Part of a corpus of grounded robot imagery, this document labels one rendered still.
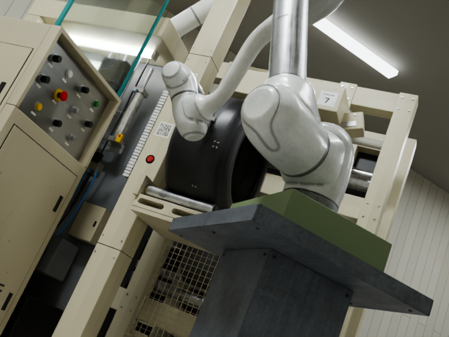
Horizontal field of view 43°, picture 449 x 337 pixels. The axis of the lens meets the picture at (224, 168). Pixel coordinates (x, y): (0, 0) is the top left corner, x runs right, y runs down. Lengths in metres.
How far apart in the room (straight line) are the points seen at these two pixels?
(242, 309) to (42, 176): 1.35
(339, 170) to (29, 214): 1.39
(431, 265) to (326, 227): 6.83
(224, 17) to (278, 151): 1.71
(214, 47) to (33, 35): 0.91
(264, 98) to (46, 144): 1.28
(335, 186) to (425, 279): 6.64
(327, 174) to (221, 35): 1.60
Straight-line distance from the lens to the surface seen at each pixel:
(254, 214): 1.14
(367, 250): 1.41
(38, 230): 2.52
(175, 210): 2.42
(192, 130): 1.95
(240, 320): 1.29
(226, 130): 2.36
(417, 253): 7.99
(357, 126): 2.94
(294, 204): 1.30
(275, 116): 1.30
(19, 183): 2.35
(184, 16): 3.47
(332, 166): 1.46
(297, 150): 1.35
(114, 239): 2.57
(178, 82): 2.02
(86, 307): 2.54
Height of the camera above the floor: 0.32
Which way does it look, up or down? 18 degrees up
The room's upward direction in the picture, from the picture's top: 23 degrees clockwise
